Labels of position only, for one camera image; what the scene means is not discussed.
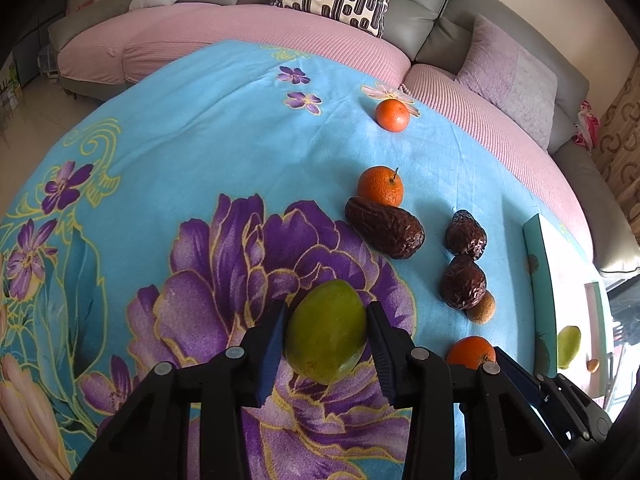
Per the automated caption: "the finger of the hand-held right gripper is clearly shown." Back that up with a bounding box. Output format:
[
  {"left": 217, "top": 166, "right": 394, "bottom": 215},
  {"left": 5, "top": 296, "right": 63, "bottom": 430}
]
[{"left": 492, "top": 347, "right": 551, "bottom": 418}]

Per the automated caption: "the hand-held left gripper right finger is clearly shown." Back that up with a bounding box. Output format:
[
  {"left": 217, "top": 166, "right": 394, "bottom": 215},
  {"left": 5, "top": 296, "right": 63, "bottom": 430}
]
[{"left": 365, "top": 301, "right": 576, "bottom": 480}]

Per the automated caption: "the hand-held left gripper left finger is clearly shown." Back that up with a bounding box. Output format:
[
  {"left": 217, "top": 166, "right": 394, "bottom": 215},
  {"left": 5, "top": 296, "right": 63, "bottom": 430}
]
[{"left": 72, "top": 301, "right": 290, "bottom": 480}]

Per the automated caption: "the orange with stem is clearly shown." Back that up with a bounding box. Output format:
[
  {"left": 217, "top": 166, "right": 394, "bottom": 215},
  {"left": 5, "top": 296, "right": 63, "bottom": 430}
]
[
  {"left": 446, "top": 336, "right": 497, "bottom": 368},
  {"left": 356, "top": 166, "right": 405, "bottom": 208}
]

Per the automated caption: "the green mango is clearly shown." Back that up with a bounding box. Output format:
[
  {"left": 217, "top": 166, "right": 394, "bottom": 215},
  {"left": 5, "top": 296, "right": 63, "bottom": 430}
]
[
  {"left": 284, "top": 280, "right": 368, "bottom": 386},
  {"left": 556, "top": 325, "right": 582, "bottom": 370}
]

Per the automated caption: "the white tray with green rim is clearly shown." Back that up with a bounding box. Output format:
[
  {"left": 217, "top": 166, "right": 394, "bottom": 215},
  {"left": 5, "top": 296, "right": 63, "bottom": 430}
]
[{"left": 521, "top": 213, "right": 616, "bottom": 411}]

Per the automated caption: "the long dark red date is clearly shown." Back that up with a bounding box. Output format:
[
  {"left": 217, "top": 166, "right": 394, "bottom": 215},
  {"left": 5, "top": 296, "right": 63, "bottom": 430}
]
[{"left": 345, "top": 196, "right": 426, "bottom": 261}]

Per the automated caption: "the blue floral blanket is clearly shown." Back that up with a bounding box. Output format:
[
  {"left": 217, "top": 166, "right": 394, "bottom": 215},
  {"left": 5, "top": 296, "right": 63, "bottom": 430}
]
[{"left": 0, "top": 40, "right": 608, "bottom": 480}]

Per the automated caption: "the brown patterned curtain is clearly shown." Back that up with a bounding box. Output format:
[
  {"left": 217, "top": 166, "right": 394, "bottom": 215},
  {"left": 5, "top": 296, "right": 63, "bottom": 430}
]
[{"left": 592, "top": 55, "right": 640, "bottom": 251}]

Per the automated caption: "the small orange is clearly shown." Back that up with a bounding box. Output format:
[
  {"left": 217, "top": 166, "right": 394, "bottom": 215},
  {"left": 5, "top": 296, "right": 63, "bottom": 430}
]
[{"left": 376, "top": 99, "right": 411, "bottom": 133}]

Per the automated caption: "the pink and red cloth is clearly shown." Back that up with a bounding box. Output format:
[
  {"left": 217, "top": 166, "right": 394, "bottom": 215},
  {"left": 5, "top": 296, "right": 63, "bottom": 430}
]
[{"left": 572, "top": 100, "right": 601, "bottom": 148}]

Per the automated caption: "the lilac and grey pillow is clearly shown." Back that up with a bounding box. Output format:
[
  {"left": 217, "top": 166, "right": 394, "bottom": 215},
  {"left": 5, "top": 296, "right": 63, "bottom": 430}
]
[{"left": 454, "top": 13, "right": 559, "bottom": 153}]

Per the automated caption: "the pink sofa cover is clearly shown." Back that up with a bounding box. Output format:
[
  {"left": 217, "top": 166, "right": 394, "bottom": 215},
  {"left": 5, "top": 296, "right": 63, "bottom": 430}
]
[{"left": 56, "top": 2, "right": 593, "bottom": 261}]

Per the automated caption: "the grey leather sofa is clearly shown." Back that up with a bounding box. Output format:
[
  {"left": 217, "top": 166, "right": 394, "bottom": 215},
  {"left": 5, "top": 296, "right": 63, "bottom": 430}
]
[{"left": 47, "top": 0, "right": 640, "bottom": 281}]

